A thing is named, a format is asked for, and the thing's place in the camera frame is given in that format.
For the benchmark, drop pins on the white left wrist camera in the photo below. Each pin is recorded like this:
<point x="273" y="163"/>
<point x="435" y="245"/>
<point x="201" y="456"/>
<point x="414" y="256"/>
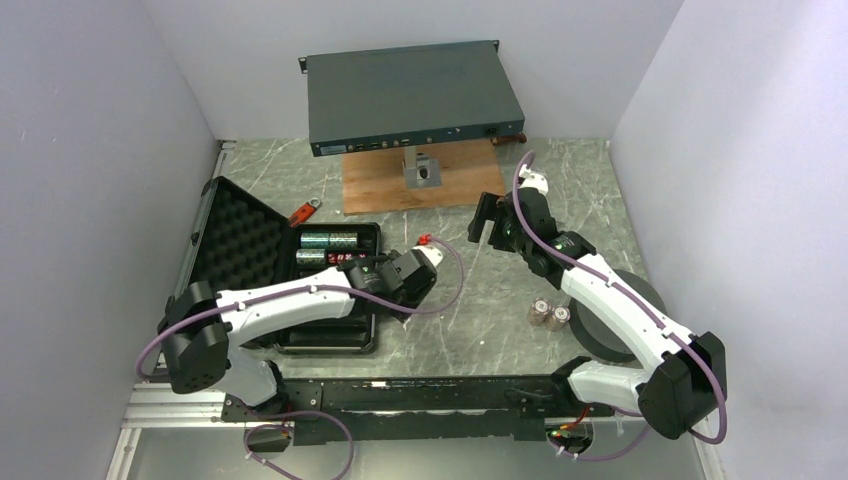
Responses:
<point x="428" y="247"/>

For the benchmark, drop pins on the metal stand bracket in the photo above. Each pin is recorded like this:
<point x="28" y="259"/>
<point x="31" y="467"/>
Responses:
<point x="420" y="170"/>

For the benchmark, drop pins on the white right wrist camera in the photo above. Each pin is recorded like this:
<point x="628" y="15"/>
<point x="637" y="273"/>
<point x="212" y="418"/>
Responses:
<point x="531" y="179"/>

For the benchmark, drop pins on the grey rack server unit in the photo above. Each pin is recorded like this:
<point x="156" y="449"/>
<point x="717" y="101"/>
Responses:
<point x="408" y="96"/>

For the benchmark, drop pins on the green poker chip stack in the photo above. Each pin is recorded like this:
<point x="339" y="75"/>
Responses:
<point x="315" y="240"/>

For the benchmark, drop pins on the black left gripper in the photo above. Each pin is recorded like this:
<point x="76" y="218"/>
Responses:
<point x="412" y="299"/>

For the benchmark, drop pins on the red handled wrench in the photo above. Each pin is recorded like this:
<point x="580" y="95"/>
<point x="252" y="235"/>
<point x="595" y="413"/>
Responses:
<point x="304" y="212"/>

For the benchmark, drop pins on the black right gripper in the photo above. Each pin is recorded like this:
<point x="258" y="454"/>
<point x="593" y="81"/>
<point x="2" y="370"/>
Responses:
<point x="487" y="209"/>

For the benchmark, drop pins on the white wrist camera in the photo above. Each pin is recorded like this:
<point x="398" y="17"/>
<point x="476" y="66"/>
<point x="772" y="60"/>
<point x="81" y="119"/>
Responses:
<point x="531" y="179"/>
<point x="428" y="247"/>

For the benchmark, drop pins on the orange poker chip stack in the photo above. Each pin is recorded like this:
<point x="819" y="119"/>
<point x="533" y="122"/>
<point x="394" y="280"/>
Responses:
<point x="538" y="312"/>
<point x="557" y="318"/>

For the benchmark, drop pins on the wooden board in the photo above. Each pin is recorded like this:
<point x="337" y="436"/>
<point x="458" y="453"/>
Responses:
<point x="373" y="181"/>

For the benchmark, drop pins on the black poker set case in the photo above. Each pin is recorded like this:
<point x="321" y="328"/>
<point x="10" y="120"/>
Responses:
<point x="239" y="242"/>

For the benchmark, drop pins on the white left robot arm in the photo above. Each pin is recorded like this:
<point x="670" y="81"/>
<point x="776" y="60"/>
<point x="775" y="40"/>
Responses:
<point x="204" y="332"/>

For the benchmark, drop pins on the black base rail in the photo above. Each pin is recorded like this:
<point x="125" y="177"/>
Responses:
<point x="522" y="407"/>

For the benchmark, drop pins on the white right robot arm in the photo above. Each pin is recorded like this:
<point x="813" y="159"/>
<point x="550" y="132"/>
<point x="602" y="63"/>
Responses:
<point x="682" y="376"/>

